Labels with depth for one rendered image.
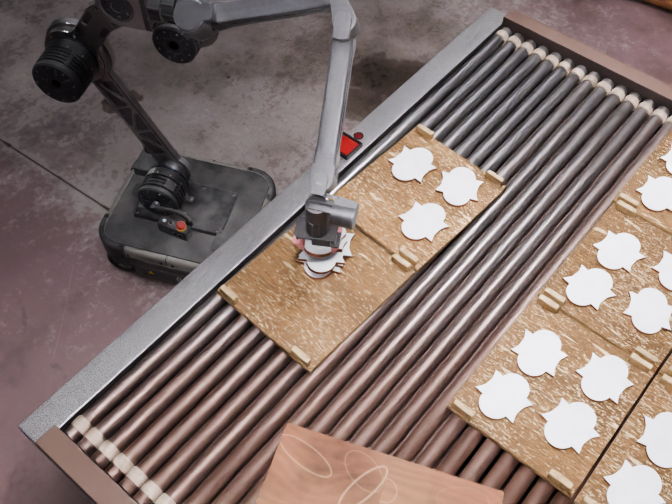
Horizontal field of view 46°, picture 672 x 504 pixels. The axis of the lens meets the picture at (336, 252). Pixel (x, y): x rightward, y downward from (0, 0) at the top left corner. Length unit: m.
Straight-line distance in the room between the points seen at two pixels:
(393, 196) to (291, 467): 0.89
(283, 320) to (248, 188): 1.25
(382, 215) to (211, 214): 1.06
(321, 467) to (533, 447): 0.52
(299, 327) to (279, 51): 2.34
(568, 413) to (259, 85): 2.51
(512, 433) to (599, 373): 0.28
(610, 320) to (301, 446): 0.89
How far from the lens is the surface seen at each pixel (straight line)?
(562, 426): 2.00
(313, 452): 1.80
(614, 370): 2.10
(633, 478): 2.00
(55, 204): 3.67
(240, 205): 3.18
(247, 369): 2.03
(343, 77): 1.93
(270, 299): 2.10
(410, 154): 2.39
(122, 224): 3.21
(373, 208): 2.27
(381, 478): 1.78
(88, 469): 1.96
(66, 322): 3.30
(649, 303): 2.24
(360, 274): 2.13
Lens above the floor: 2.72
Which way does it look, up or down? 55 degrees down
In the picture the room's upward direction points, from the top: straight up
